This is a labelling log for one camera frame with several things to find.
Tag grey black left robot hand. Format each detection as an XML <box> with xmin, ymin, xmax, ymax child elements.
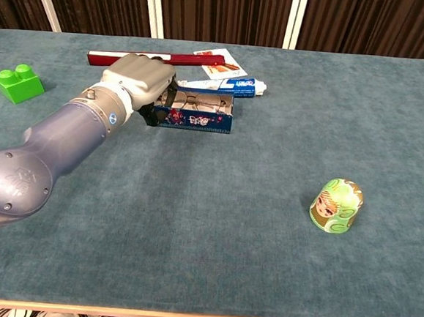
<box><xmin>97</xmin><ymin>51</ymin><xmax>180</xmax><ymax>129</ymax></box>

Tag thin metal frame eyeglasses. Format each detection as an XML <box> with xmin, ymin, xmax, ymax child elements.
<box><xmin>159</xmin><ymin>90</ymin><xmax>228</xmax><ymax>115</ymax></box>

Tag blue glasses case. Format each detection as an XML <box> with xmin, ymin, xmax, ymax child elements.
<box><xmin>146</xmin><ymin>83</ymin><xmax>237</xmax><ymax>135</ymax></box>

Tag dark red folded fan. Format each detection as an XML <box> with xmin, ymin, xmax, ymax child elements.
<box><xmin>86</xmin><ymin>44</ymin><xmax>227</xmax><ymax>77</ymax></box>

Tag white picture card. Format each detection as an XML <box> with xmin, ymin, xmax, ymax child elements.
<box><xmin>191</xmin><ymin>45</ymin><xmax>250</xmax><ymax>83</ymax></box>

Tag blue white toothpaste tube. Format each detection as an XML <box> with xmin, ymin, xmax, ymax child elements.
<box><xmin>176</xmin><ymin>71</ymin><xmax>269</xmax><ymax>100</ymax></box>

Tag dark brown pleated curtain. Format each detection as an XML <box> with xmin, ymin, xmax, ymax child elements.
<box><xmin>0</xmin><ymin>0</ymin><xmax>424</xmax><ymax>62</ymax></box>

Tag green toy building block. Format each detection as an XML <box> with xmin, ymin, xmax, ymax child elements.
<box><xmin>0</xmin><ymin>61</ymin><xmax>48</xmax><ymax>108</ymax></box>

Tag blue velvet table cloth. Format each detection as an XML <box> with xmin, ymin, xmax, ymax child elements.
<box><xmin>0</xmin><ymin>26</ymin><xmax>424</xmax><ymax>317</ymax></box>

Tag green painted nesting doll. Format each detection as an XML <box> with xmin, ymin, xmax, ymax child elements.
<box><xmin>307</xmin><ymin>176</ymin><xmax>366</xmax><ymax>237</ymax></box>

